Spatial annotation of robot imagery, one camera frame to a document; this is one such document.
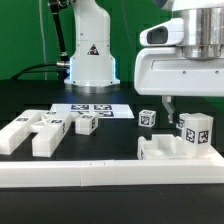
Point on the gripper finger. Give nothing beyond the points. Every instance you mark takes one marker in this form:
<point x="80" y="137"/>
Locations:
<point x="167" y="103"/>

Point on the white marker sheet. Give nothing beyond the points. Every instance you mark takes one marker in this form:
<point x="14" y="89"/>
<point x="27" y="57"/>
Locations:
<point x="110" y="111"/>

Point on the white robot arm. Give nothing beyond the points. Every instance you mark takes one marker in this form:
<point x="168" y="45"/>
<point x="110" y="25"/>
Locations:
<point x="183" y="56"/>

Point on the white chair seat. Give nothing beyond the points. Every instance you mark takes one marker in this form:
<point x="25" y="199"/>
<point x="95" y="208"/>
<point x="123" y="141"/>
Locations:
<point x="160" y="147"/>

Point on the white L-shaped fence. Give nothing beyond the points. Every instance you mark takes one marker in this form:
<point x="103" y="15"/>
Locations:
<point x="205" y="169"/>

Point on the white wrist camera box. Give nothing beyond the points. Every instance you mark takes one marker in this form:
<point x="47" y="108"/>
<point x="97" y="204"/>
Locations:
<point x="169" y="33"/>

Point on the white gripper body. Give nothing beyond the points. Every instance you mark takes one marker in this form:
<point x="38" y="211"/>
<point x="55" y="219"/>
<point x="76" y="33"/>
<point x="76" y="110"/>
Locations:
<point x="163" y="71"/>

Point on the small white tag cube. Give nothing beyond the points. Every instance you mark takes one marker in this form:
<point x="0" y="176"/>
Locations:
<point x="181" y="121"/>
<point x="147" y="118"/>

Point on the white chair back frame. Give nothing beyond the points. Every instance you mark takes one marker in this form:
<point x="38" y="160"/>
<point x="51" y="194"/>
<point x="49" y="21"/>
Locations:
<point x="49" y="129"/>

